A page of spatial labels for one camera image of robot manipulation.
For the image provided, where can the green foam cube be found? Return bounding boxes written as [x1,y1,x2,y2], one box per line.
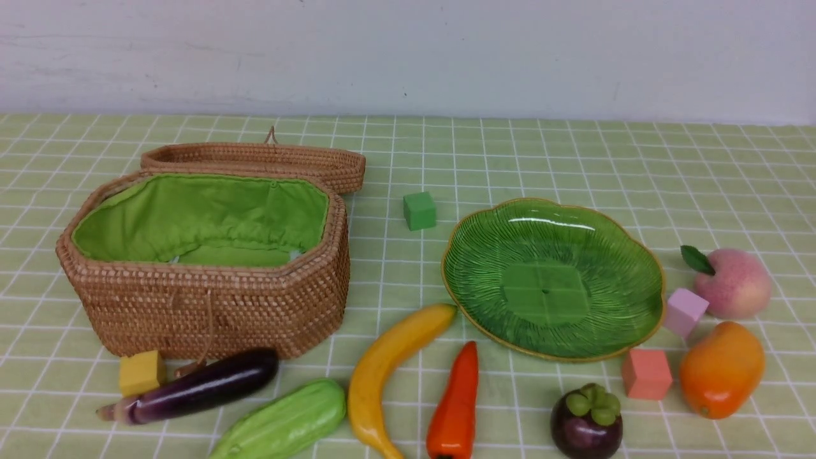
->
[403,191,437,231]

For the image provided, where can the pink peach with leaf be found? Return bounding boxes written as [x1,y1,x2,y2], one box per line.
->
[681,245,773,320]

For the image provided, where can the yellow banana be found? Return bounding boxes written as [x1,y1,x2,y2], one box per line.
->
[347,303,457,458]

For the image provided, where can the green checkered tablecloth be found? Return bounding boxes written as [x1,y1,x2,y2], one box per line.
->
[1,113,815,458]

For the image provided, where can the orange red pepper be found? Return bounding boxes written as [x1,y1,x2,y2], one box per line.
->
[426,340,480,458]

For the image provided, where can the yellow foam cube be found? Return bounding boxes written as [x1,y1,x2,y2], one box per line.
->
[119,351,167,397]

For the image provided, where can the woven wicker basket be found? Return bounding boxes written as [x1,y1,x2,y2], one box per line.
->
[55,168,351,360]

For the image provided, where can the pink foam cube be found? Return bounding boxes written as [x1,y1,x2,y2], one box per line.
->
[662,288,710,338]

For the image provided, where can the green cucumber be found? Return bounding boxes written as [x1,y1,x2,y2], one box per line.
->
[209,378,346,458]

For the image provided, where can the woven wicker basket lid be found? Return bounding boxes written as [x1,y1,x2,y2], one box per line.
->
[141,129,365,194]

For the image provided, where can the orange mango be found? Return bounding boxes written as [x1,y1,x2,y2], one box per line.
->
[679,321,766,420]

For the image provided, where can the salmon foam cube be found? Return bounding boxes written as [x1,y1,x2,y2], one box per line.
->
[621,348,673,401]

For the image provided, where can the purple mangosteen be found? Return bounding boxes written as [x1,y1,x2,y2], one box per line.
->
[550,382,623,458]

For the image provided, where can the green glass leaf plate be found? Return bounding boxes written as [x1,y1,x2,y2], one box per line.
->
[441,198,667,363]

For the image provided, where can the green fabric basket lining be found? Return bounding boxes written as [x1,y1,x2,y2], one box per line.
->
[71,173,329,267]

